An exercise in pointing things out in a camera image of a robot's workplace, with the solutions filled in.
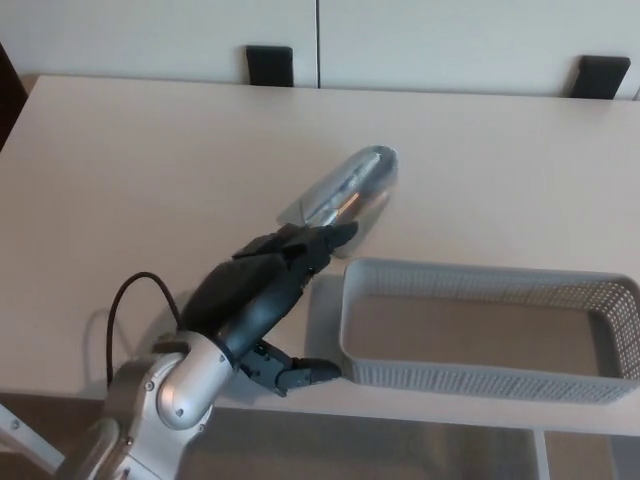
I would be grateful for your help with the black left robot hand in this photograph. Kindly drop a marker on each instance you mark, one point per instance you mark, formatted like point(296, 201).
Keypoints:
point(240, 295)

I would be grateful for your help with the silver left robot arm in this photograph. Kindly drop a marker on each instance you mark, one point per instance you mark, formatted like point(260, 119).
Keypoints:
point(185, 385)

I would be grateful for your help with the white desk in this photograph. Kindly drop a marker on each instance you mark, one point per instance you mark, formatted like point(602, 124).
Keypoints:
point(150, 175)

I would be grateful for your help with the grey perforated plastic basket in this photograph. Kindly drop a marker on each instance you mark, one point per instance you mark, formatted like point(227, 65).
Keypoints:
point(475, 387)

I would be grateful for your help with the white cabinet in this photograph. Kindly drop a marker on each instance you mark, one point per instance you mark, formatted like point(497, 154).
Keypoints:
point(450, 35)

